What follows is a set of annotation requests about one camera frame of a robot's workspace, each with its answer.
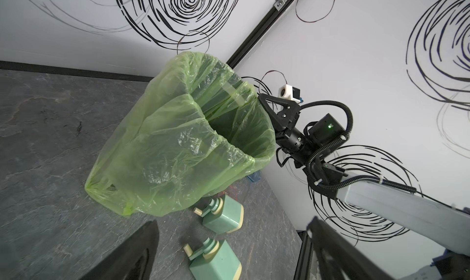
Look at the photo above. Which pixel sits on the green sharpener bottom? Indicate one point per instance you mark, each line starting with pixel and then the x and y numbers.
pixel 214 260

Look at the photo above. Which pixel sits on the blue sharpener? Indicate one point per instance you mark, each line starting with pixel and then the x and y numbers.
pixel 255 176

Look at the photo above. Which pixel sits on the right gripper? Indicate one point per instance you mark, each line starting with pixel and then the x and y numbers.
pixel 284 114

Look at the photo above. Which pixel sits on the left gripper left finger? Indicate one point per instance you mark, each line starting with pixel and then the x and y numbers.
pixel 131 260

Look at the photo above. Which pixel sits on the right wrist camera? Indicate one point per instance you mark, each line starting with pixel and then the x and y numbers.
pixel 290 93

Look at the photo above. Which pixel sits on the bin with green bag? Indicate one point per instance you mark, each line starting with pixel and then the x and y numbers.
pixel 197 128

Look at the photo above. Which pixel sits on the green sharpener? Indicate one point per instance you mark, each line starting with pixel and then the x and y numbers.
pixel 214 260
pixel 222 215

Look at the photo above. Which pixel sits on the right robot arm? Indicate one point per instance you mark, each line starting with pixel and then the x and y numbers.
pixel 399 203

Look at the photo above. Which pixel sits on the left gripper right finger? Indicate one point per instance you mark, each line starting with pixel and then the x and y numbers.
pixel 338 259

